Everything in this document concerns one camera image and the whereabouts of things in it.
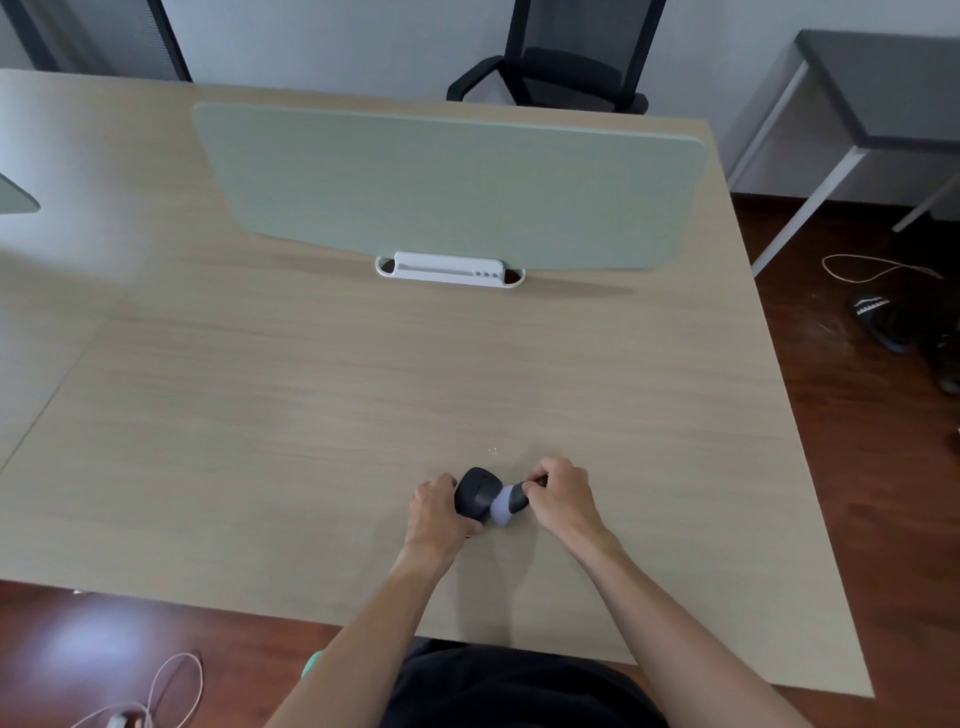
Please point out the black computer mouse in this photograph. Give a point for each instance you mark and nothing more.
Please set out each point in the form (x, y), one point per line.
(474, 491)

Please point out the grey table with white legs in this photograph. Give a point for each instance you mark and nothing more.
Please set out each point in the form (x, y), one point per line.
(892, 82)

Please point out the green desk divider panel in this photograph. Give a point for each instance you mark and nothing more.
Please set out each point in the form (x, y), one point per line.
(15, 196)
(450, 184)

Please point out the white divider bracket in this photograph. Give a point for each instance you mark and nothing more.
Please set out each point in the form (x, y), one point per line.
(450, 270)

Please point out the person's right hand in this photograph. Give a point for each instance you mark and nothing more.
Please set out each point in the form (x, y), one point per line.
(566, 502)

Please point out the person's left forearm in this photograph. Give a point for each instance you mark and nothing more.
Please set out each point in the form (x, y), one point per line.
(352, 652)

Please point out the black brush with white bristles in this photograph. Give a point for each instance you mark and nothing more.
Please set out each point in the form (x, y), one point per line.
(510, 502)

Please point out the black slipper with white stripes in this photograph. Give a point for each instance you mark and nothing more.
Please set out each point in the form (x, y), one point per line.
(874, 315)

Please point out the person's black shorts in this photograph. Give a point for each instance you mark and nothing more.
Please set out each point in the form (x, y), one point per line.
(517, 694)

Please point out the black mesh office chair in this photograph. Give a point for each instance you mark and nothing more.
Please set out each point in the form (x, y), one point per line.
(570, 71)

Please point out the person's right forearm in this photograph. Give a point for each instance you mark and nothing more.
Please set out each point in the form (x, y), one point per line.
(690, 645)

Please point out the teal bottle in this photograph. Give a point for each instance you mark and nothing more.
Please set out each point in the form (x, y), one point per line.
(311, 664)

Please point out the person's left hand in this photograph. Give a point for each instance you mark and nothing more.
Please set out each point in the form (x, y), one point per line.
(435, 525)

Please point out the black framed mesh panel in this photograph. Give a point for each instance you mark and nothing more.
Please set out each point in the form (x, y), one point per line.
(97, 37)

